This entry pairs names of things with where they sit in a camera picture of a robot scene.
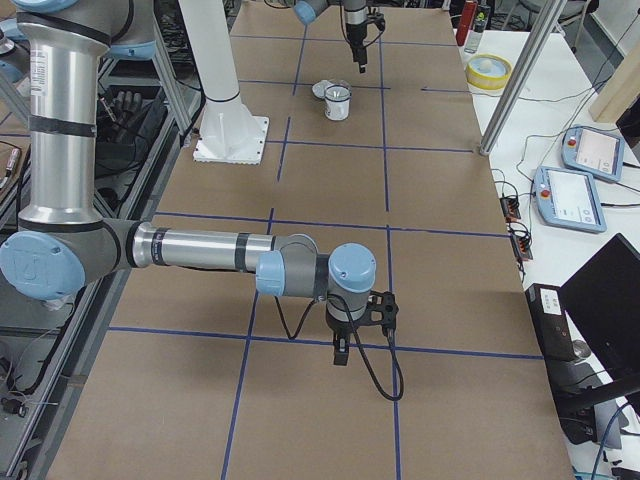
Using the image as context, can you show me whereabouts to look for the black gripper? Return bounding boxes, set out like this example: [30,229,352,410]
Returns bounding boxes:
[346,22,368,74]
[330,320,354,366]

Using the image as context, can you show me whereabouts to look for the white mug lid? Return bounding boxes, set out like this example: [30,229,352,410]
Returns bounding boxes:
[311,79,331,100]

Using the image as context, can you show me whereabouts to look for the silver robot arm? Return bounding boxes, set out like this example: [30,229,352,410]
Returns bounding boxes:
[264,0,374,74]
[1,1,376,365]

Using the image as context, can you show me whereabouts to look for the white enamel mug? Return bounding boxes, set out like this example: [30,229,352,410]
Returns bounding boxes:
[324,99,351,121]

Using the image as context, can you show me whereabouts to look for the red bottle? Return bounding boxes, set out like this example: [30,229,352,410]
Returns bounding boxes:
[456,0,477,46]

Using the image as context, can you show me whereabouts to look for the clear plastic bottle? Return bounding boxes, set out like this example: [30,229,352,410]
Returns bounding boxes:
[464,12,488,54]

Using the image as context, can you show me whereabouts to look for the yellow tape roll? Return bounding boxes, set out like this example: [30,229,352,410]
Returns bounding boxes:
[465,54,512,91]

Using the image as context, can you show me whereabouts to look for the near orange black adapter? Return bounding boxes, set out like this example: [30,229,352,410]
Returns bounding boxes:
[510,230,533,261]

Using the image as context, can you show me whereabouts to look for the orange black adapter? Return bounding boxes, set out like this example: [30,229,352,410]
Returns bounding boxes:
[510,230,533,261]
[500,195,521,222]

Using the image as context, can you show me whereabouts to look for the black computer box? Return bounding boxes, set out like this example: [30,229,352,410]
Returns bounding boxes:
[525,283,576,362]

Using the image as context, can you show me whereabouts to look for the far orange black adapter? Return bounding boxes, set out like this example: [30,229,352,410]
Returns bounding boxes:
[500,195,521,222]

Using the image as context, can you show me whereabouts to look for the near blue teach pendant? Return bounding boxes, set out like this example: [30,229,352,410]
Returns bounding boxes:
[533,166,607,233]

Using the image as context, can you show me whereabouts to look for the blue teach pendant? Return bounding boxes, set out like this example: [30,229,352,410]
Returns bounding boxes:
[533,166,607,233]
[561,125,624,183]

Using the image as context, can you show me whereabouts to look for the far blue teach pendant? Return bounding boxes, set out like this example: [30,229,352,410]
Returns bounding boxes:
[561,125,624,183]

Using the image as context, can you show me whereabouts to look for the wooden board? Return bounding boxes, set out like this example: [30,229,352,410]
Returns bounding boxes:
[589,43,640,123]

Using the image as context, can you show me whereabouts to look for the black monitor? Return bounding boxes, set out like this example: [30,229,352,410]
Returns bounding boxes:
[559,233,640,379]

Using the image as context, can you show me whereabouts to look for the aluminium side rack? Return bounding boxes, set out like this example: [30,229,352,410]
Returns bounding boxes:
[0,29,206,480]

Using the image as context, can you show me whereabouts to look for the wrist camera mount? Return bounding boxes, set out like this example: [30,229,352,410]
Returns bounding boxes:
[358,291,399,338]
[367,6,386,34]

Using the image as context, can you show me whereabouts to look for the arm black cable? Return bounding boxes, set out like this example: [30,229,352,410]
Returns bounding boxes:
[273,292,405,402]

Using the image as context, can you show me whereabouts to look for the aluminium frame post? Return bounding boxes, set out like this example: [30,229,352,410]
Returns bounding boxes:
[478,0,567,156]

